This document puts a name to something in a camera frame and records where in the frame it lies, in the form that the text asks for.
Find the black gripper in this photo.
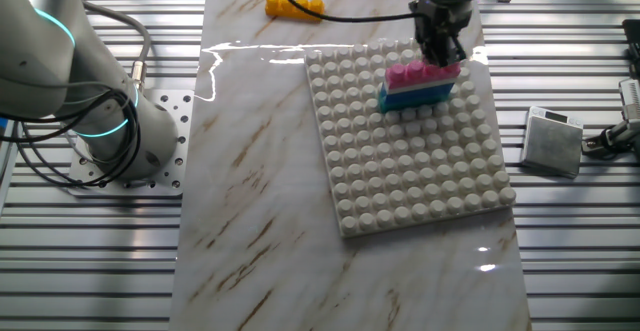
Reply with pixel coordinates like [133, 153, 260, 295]
[408, 0, 474, 68]

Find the pink four-stud block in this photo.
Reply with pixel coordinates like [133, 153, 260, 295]
[385, 59, 462, 91]

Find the white four-stud block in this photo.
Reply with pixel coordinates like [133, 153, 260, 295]
[382, 78, 457, 95]

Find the blue four-stud block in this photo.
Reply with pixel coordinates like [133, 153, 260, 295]
[379, 83, 455, 106]

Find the teal four-stud block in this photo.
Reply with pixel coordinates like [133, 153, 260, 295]
[378, 95, 451, 113]

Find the white studded baseplate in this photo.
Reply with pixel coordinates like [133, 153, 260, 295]
[304, 35, 518, 239]

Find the silver digital scale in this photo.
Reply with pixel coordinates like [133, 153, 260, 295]
[519, 105, 585, 180]

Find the orange four-stud block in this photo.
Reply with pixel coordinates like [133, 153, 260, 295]
[264, 0, 326, 24]

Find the black device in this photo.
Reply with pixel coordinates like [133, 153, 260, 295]
[621, 18, 640, 77]

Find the marble pattern board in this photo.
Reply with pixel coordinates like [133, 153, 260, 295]
[168, 0, 534, 331]

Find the metal camera mount clamp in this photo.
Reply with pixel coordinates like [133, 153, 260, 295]
[582, 119, 640, 161]

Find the small silver camera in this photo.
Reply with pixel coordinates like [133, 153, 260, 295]
[618, 78, 640, 122]

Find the perforated robot base plate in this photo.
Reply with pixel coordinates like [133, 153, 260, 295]
[67, 89, 195, 198]

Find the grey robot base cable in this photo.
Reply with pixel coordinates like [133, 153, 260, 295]
[77, 0, 153, 95]

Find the black cable bundle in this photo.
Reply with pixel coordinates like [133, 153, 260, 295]
[0, 78, 145, 187]

